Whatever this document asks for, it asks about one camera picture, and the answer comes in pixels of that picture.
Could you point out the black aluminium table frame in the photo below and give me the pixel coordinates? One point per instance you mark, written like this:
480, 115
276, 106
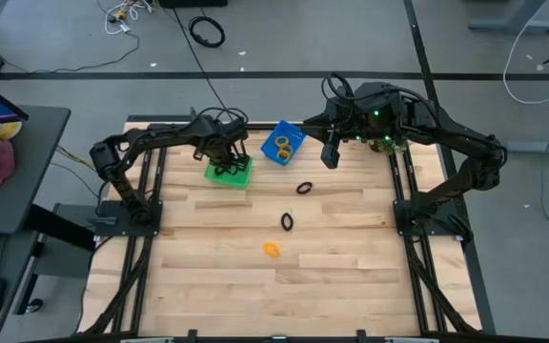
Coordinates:
160, 118

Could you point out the dark grey computer desk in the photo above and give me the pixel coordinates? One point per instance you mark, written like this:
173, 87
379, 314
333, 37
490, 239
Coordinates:
36, 157

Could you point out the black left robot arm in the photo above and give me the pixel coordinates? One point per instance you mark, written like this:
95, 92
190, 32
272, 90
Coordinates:
160, 135

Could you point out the grey desk foot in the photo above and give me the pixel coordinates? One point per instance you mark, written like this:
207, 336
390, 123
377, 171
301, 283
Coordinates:
541, 145

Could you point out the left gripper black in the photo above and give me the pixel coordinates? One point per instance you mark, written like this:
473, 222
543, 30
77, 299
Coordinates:
219, 140

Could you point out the blue plastic basket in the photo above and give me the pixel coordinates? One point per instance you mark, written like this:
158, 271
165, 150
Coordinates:
270, 143

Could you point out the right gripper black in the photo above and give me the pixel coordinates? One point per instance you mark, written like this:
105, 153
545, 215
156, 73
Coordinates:
346, 119

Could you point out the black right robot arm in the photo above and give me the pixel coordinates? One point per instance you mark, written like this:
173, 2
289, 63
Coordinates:
465, 138

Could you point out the black equipment box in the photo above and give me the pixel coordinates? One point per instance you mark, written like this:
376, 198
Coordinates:
193, 3

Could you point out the green potted artificial plant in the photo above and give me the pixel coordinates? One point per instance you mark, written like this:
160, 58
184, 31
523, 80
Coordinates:
389, 145

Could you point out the green plastic basket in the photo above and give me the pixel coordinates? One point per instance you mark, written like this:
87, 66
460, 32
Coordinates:
229, 180

